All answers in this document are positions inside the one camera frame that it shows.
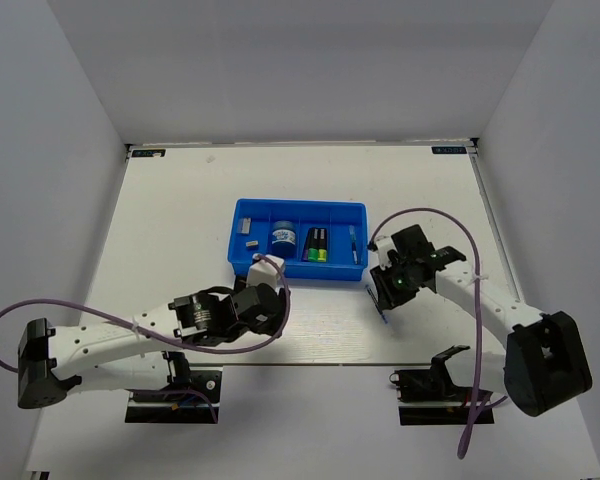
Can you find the yellow black highlighter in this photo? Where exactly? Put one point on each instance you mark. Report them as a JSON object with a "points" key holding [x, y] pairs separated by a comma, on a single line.
{"points": [[322, 255]]}

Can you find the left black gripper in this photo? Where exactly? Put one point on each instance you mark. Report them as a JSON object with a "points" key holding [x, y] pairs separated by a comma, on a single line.
{"points": [[273, 325]]}

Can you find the blue pen refill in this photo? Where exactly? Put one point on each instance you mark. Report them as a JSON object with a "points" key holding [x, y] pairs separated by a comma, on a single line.
{"points": [[376, 304]]}

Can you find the blue correction tape roll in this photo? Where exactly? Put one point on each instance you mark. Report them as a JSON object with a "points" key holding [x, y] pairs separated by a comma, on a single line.
{"points": [[283, 239]]}

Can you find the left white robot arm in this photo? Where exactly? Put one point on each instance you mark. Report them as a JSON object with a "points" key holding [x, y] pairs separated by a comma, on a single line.
{"points": [[145, 352]]}

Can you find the green black highlighter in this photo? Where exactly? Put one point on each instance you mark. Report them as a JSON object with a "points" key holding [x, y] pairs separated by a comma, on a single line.
{"points": [[312, 244]]}

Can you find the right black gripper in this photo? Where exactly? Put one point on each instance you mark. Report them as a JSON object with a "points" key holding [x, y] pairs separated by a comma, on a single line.
{"points": [[387, 296]]}

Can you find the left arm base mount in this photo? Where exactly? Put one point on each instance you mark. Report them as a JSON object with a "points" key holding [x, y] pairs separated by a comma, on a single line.
{"points": [[195, 403]]}

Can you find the left table corner label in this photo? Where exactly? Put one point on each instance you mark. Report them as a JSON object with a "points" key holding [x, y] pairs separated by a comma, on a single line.
{"points": [[148, 153]]}

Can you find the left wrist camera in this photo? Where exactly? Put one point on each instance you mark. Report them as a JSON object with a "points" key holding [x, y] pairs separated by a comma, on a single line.
{"points": [[265, 270]]}

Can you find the blue plastic divided tray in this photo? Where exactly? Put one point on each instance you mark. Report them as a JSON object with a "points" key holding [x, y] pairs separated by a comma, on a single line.
{"points": [[334, 216]]}

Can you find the right table corner label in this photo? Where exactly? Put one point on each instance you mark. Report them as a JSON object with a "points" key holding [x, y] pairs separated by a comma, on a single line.
{"points": [[449, 150]]}

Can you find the green pen refill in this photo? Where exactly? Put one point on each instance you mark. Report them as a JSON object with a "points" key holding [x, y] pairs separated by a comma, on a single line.
{"points": [[353, 244]]}

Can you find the table corner label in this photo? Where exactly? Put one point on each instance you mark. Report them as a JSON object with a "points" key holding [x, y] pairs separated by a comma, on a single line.
{"points": [[449, 150], [148, 153]]}

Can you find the white eraser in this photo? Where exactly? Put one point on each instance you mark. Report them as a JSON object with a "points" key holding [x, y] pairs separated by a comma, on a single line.
{"points": [[244, 226]]}

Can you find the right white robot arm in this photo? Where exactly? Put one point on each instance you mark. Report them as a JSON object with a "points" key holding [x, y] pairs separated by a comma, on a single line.
{"points": [[543, 364]]}

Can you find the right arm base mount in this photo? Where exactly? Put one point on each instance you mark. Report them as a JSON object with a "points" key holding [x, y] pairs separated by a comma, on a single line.
{"points": [[424, 400]]}

